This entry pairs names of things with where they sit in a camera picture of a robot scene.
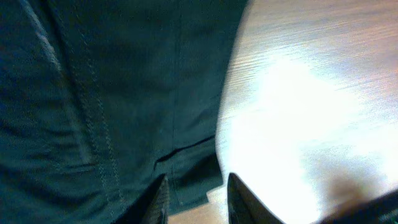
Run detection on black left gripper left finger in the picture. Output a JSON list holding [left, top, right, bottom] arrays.
[[114, 175, 170, 224]]

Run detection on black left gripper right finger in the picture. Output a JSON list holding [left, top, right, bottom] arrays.
[[227, 173, 283, 224]]

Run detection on black shorts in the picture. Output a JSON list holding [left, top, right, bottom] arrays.
[[1, 0, 247, 223]]

